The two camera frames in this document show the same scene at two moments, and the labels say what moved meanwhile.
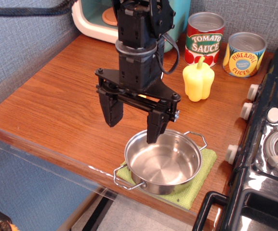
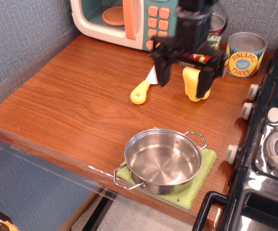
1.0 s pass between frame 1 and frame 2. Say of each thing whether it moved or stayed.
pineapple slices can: stayed
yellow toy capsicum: stayed
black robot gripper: moved
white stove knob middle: stayed
